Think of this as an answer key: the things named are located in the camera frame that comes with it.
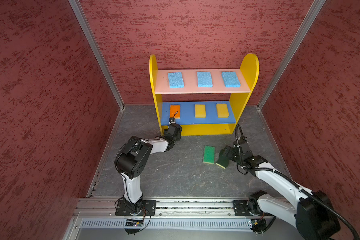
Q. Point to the yellow wooden shelf unit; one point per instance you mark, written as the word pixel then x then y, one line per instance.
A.
pixel 248 74

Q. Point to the green yellow scrub sponge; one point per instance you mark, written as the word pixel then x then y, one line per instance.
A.
pixel 209 155

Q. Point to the blue sponge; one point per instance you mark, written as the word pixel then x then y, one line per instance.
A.
pixel 231 80
pixel 175 80
pixel 204 79

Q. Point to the aluminium corner frame post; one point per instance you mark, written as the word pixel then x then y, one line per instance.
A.
pixel 85 26
pixel 305 26

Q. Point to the aluminium corner frame post right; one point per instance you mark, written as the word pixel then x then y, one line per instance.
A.
pixel 305 26

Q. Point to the orange sponge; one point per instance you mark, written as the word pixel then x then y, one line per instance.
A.
pixel 175 111

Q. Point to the dark green curved sponge upper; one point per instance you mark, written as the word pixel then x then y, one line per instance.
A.
pixel 223 162

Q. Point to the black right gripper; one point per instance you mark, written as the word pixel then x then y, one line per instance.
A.
pixel 231 150

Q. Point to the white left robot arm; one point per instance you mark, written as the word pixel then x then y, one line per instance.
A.
pixel 131 161

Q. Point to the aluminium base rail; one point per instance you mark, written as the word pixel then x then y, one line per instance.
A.
pixel 171 219

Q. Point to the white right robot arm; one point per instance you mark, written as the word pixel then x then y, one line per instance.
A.
pixel 311 213

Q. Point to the aluminium corner frame post left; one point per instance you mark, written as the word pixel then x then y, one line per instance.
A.
pixel 85 26

